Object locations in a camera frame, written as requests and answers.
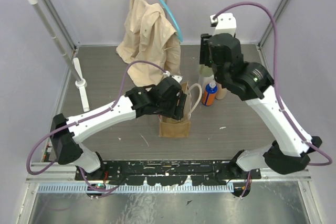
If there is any aluminium front rail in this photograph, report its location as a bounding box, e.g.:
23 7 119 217
26 160 311 198

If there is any brown canvas bag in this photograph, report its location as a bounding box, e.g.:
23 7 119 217
159 82 202 138

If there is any green bottle beige cap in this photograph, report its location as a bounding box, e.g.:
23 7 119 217
198 64 213 77

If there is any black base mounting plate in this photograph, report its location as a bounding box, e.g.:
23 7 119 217
85 160 261 186

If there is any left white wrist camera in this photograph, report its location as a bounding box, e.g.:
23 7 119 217
163 71 183 83

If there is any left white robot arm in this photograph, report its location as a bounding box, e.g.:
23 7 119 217
50 75 186 180

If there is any beige pink bottle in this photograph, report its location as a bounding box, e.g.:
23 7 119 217
215 83 228 100

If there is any white bottle black cap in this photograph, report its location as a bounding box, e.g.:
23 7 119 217
198 75 216 94

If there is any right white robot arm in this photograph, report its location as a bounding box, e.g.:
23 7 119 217
199 33 322 179

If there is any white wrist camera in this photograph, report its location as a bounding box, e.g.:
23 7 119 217
163 71 183 83
210 13 237 37

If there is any beige shirt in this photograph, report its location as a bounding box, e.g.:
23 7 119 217
116 0 181 75

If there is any blue clothes hanger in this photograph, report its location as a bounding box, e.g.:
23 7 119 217
129 0 184 43

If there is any blue cap bottle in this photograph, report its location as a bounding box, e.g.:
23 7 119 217
202 80 218 106

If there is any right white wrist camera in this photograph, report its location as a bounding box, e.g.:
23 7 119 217
210 13 237 37

